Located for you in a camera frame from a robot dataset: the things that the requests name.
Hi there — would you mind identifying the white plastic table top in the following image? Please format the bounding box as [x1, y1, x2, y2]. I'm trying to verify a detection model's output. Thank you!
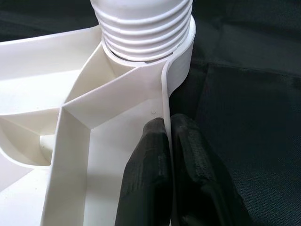
[0, 17, 197, 226]

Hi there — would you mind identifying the white plastic table leg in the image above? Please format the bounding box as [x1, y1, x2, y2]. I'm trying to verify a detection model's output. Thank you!
[90, 0, 193, 61]

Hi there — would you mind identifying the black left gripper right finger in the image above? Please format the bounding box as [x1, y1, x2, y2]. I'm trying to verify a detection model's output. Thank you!
[170, 113, 252, 226]

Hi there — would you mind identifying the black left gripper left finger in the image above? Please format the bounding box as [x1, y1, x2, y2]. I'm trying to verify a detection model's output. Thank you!
[116, 117, 172, 226]

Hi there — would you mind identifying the black table cloth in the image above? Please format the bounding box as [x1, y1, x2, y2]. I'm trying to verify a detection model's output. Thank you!
[0, 0, 301, 226]

